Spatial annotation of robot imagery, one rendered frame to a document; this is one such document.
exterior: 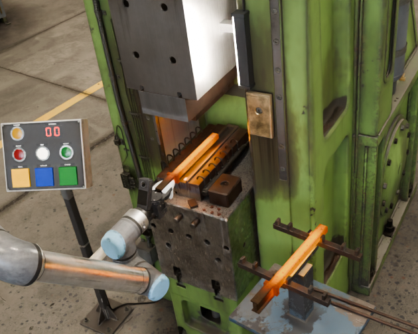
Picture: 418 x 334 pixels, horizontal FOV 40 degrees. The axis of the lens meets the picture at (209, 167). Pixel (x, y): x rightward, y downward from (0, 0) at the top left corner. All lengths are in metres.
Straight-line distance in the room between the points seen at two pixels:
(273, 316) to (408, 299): 1.21
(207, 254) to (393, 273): 1.23
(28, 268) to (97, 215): 2.23
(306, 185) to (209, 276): 0.59
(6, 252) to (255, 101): 0.95
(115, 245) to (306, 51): 0.87
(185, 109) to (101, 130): 2.70
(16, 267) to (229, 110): 1.32
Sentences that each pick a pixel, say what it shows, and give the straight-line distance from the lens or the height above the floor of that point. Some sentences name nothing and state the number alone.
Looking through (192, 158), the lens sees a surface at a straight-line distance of 2.23.
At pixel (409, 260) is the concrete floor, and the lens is 3.29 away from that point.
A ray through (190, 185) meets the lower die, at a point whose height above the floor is 0.98.
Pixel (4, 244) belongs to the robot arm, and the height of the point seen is 1.35.
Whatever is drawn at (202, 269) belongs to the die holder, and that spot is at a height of 0.60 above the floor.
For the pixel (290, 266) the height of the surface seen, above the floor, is 1.02.
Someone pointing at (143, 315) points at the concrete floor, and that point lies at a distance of 3.10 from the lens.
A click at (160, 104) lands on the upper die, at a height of 1.32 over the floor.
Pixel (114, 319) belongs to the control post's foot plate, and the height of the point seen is 0.01.
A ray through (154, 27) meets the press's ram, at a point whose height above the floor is 1.61.
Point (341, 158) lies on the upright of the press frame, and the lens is 2.49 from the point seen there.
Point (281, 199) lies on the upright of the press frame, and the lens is 2.22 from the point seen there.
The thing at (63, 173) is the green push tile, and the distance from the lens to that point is 2.37.
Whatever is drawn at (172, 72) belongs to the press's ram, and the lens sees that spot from 1.96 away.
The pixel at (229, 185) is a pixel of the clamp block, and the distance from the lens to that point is 2.18.
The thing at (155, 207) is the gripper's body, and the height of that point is 1.03.
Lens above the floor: 2.30
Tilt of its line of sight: 35 degrees down
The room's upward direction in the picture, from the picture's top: 8 degrees counter-clockwise
